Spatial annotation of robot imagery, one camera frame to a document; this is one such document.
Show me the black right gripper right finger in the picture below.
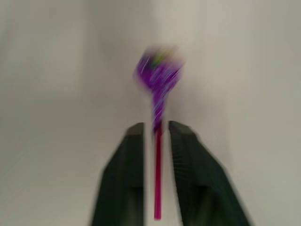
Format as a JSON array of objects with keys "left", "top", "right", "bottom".
[{"left": 168, "top": 120, "right": 253, "bottom": 226}]

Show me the purple lollipop red stick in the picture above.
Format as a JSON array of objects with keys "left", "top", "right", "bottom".
[{"left": 133, "top": 46, "right": 187, "bottom": 220}]

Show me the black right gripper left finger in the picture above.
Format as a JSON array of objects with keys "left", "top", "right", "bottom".
[{"left": 91, "top": 122, "right": 146, "bottom": 226}]

